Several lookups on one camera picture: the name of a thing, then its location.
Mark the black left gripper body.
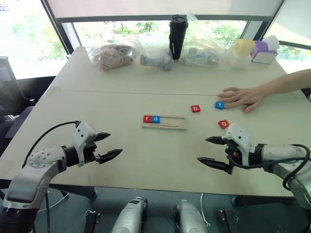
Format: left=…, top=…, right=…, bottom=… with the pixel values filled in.
left=83, top=135, right=102, bottom=165

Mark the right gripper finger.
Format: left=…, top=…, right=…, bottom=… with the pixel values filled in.
left=196, top=157, right=233, bottom=175
left=205, top=136, right=228, bottom=147

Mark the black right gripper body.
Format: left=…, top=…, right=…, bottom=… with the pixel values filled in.
left=225, top=140, right=243, bottom=167

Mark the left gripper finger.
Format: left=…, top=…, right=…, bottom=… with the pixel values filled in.
left=96, top=149, right=123, bottom=165
left=93, top=132, right=111, bottom=143

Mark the wooden letter tray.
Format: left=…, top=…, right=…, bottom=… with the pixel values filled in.
left=141, top=115, right=188, bottom=131

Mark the silver right robot leg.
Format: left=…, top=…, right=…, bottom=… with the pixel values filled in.
left=173, top=200, right=210, bottom=233

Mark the silver robot leg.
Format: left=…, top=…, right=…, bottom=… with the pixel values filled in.
left=173, top=200, right=210, bottom=233
left=110, top=196, right=149, bottom=233

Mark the silver left robot leg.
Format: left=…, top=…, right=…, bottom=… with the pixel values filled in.
left=110, top=196, right=149, bottom=233

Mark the person's bare hand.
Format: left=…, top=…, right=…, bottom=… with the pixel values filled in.
left=217, top=87, right=267, bottom=114

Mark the black table leg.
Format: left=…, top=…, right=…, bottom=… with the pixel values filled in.
left=47, top=183, right=99, bottom=201
left=230, top=195, right=295, bottom=207

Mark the plastic bag with pink cloth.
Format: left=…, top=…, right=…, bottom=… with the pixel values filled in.
left=87, top=40, right=137, bottom=72

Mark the clear plastic container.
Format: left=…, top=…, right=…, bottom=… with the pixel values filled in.
left=225, top=47, right=252, bottom=71

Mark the plastic bag with grey object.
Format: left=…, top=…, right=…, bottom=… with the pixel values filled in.
left=137, top=33, right=175, bottom=72

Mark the yellow plastic cup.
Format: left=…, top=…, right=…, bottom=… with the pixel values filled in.
left=233, top=38, right=255, bottom=58

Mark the black office chair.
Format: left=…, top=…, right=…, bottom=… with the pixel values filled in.
left=0, top=56, right=57, bottom=146

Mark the purple tissue box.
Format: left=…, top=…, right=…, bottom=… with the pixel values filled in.
left=251, top=35, right=280, bottom=65

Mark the black travel tumbler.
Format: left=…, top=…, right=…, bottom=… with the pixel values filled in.
left=169, top=15, right=189, bottom=61

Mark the white roller blind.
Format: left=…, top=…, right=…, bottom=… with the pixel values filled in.
left=45, top=0, right=285, bottom=19

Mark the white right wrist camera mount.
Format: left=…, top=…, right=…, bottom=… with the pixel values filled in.
left=221, top=123, right=251, bottom=166

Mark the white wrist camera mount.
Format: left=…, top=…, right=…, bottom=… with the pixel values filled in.
left=72, top=120, right=99, bottom=167
left=221, top=123, right=251, bottom=166

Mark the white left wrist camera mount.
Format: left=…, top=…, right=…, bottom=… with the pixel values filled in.
left=72, top=120, right=99, bottom=167

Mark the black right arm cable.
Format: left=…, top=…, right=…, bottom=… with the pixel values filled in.
left=227, top=144, right=311, bottom=190

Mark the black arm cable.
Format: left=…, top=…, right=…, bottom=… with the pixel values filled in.
left=227, top=144, right=311, bottom=190
left=22, top=120, right=81, bottom=233

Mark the white floor cable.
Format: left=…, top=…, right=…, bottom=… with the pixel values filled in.
left=200, top=193, right=211, bottom=228
left=45, top=190, right=71, bottom=210

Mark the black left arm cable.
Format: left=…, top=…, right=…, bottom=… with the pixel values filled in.
left=22, top=120, right=81, bottom=233

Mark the black metal bracket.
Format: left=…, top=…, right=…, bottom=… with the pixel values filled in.
left=219, top=209, right=241, bottom=233
left=84, top=210, right=101, bottom=233

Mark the plastic bag with white cables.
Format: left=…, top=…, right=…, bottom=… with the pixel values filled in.
left=181, top=13, right=228, bottom=69

